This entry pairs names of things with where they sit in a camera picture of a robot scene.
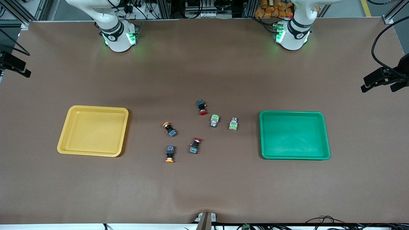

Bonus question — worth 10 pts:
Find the green plastic tray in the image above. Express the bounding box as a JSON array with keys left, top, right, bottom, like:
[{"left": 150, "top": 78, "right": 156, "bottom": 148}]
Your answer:
[{"left": 259, "top": 111, "right": 331, "bottom": 160}]

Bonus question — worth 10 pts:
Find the yellow plastic tray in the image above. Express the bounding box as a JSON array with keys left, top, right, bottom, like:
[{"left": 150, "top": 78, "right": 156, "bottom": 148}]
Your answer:
[{"left": 57, "top": 105, "right": 129, "bottom": 157}]

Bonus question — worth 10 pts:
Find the orange packed bag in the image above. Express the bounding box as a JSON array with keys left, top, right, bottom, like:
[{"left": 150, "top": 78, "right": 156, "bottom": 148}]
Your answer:
[{"left": 255, "top": 0, "right": 294, "bottom": 19}]

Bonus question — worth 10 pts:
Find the white power strip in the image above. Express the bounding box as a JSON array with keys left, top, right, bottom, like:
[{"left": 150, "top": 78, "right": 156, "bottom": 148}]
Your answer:
[{"left": 187, "top": 11, "right": 221, "bottom": 19}]

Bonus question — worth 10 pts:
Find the brown table cover mat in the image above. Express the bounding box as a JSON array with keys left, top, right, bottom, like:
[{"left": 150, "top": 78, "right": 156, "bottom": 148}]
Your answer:
[{"left": 0, "top": 18, "right": 409, "bottom": 224}]

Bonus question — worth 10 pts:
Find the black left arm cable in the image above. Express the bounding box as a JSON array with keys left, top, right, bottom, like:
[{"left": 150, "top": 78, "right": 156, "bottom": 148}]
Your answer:
[{"left": 371, "top": 16, "right": 409, "bottom": 77}]

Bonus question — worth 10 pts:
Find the aluminium frame profile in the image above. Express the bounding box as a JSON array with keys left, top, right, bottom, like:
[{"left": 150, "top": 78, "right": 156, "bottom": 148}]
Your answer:
[
  {"left": 382, "top": 0, "right": 409, "bottom": 24},
  {"left": 0, "top": 0, "right": 35, "bottom": 31}
]

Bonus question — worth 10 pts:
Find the black cable bundle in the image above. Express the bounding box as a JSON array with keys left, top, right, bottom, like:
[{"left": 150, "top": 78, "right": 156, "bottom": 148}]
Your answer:
[{"left": 304, "top": 216, "right": 355, "bottom": 230}]

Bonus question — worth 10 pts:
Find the metal table edge bracket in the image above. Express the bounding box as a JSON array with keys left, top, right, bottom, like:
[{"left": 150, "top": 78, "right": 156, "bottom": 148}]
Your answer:
[{"left": 194, "top": 212, "right": 218, "bottom": 230}]

